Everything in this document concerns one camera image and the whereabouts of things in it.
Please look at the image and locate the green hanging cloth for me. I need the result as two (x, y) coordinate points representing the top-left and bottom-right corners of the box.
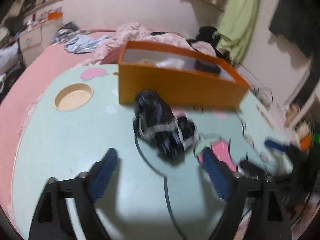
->
(216, 0), (261, 63)

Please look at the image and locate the black lace fabric bundle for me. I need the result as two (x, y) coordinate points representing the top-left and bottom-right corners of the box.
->
(133, 90), (197, 159)

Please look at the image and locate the light blue clothing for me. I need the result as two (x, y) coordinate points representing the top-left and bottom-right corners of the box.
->
(64, 34), (111, 54)

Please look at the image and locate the black velvet pouch bag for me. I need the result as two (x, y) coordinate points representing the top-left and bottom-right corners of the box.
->
(194, 60), (221, 75)

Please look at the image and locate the small orange box on desk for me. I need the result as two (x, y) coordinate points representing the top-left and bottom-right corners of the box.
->
(47, 11), (63, 21)

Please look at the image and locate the white drawer cabinet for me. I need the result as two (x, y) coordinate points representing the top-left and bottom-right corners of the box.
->
(19, 27), (42, 51)

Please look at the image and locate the black clothes pile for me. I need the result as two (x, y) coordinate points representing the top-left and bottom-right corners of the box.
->
(187, 26), (221, 56)

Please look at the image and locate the pink floral duvet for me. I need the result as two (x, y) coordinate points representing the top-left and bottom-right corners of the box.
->
(89, 22), (216, 64)

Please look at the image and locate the orange cardboard box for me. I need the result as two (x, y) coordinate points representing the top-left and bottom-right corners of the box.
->
(102, 41), (249, 109)

